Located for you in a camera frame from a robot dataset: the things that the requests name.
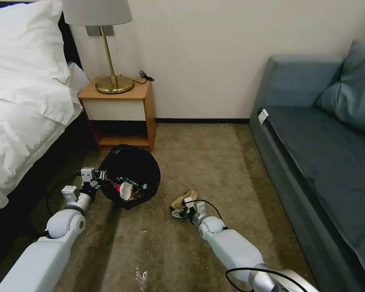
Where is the brown paper garbage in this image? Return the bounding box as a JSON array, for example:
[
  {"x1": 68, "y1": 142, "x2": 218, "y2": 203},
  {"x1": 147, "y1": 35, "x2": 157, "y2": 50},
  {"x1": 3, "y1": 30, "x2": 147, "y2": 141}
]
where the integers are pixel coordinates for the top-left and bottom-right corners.
[{"x1": 170, "y1": 189, "x2": 200, "y2": 210}]

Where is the black trash bin with bag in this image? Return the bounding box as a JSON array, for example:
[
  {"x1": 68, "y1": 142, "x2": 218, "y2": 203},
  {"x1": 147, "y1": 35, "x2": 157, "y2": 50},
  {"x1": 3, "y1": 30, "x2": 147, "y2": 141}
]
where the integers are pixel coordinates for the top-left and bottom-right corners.
[{"x1": 101, "y1": 144, "x2": 161, "y2": 210}]

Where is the white and red paper cup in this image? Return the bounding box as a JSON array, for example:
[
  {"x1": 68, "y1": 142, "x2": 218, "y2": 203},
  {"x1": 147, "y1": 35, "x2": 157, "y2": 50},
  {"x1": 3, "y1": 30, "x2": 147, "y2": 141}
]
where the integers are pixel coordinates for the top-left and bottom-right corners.
[{"x1": 116, "y1": 181, "x2": 135, "y2": 202}]

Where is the black plastic bottle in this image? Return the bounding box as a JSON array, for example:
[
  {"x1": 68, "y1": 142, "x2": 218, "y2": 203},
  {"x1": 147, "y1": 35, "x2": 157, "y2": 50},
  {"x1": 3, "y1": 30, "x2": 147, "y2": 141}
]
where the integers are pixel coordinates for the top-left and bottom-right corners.
[{"x1": 115, "y1": 174, "x2": 148, "y2": 190}]

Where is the wooden nightstand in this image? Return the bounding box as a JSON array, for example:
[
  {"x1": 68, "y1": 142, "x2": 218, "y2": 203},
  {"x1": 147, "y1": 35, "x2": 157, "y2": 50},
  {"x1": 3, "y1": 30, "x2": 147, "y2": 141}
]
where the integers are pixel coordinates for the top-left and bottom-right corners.
[{"x1": 77, "y1": 76, "x2": 157, "y2": 152}]

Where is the clear plastic scrap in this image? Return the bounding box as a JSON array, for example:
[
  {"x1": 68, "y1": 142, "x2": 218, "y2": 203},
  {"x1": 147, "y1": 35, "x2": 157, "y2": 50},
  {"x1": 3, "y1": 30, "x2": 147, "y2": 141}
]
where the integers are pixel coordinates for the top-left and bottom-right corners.
[{"x1": 135, "y1": 267, "x2": 149, "y2": 285}]

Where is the white duvet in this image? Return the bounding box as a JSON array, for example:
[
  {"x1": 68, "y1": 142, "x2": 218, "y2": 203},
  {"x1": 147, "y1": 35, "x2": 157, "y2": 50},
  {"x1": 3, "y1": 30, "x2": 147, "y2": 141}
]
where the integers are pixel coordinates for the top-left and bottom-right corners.
[{"x1": 0, "y1": 60, "x2": 90, "y2": 215}]

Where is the white sofa tag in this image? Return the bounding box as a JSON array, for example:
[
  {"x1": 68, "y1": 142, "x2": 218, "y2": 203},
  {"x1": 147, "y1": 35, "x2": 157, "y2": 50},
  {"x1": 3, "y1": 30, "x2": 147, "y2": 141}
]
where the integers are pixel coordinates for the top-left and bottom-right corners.
[{"x1": 256, "y1": 107, "x2": 270, "y2": 125}]

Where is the black headboard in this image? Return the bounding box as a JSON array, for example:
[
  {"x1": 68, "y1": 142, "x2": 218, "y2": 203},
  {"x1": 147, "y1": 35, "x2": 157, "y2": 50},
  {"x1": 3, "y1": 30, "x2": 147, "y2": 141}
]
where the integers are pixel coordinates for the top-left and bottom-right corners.
[{"x1": 58, "y1": 11, "x2": 84, "y2": 92}]

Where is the blue-grey sofa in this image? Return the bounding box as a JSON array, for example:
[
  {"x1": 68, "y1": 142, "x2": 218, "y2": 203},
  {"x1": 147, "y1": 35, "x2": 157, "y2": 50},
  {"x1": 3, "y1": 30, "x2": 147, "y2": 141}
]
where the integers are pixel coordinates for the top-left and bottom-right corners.
[{"x1": 248, "y1": 54, "x2": 365, "y2": 292}]

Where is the white pillow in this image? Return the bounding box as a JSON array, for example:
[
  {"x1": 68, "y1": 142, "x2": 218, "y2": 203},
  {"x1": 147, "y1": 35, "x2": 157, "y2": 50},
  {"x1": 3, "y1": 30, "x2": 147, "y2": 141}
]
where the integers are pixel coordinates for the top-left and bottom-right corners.
[{"x1": 0, "y1": 0, "x2": 71, "y2": 100}]

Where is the brass lamp with white shade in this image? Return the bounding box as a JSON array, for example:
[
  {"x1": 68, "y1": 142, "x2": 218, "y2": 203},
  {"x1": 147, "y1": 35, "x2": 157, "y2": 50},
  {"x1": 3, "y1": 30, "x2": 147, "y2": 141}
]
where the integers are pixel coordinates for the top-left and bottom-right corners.
[{"x1": 62, "y1": 0, "x2": 135, "y2": 94}]

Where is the blue-grey cushion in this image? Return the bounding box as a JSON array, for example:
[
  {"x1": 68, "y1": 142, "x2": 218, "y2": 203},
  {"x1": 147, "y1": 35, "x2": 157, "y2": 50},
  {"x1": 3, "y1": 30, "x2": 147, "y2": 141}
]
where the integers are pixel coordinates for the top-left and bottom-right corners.
[{"x1": 315, "y1": 39, "x2": 365, "y2": 141}]

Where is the left pale wrist camera box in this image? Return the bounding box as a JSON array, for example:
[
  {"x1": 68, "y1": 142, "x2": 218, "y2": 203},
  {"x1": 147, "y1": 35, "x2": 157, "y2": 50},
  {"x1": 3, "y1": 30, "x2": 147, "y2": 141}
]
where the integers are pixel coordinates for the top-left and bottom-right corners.
[{"x1": 80, "y1": 167, "x2": 95, "y2": 183}]

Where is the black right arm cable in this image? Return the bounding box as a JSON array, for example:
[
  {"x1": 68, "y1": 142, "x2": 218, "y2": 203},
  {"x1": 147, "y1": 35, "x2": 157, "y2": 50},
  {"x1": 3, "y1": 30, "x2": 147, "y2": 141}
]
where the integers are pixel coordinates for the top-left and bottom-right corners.
[{"x1": 189, "y1": 199, "x2": 293, "y2": 288}]

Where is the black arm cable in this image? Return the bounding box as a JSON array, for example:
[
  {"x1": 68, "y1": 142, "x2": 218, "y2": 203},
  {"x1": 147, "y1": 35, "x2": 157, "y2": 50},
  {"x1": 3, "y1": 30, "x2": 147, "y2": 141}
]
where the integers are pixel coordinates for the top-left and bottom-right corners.
[
  {"x1": 189, "y1": 199, "x2": 293, "y2": 288},
  {"x1": 44, "y1": 172, "x2": 83, "y2": 238}
]

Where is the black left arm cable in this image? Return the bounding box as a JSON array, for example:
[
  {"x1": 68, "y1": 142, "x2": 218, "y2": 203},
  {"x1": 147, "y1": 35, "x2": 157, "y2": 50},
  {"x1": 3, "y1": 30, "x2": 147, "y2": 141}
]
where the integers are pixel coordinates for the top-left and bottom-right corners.
[{"x1": 44, "y1": 172, "x2": 83, "y2": 238}]

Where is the black bed frame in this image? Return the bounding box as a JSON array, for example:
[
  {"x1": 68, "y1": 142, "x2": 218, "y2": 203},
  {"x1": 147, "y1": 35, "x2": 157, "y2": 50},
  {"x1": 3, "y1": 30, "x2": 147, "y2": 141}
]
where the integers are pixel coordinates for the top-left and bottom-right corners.
[{"x1": 0, "y1": 114, "x2": 100, "y2": 276}]

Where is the thin black charging cable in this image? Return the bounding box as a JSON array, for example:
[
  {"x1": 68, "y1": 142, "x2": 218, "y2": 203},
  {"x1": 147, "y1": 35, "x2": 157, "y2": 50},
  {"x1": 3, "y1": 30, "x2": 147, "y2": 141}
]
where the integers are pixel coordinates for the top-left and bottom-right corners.
[{"x1": 131, "y1": 70, "x2": 155, "y2": 84}]

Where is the silver wall plate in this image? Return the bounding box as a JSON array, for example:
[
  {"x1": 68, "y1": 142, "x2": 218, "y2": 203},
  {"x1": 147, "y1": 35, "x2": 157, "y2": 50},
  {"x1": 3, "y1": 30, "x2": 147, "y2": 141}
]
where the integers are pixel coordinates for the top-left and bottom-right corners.
[{"x1": 85, "y1": 25, "x2": 115, "y2": 38}]

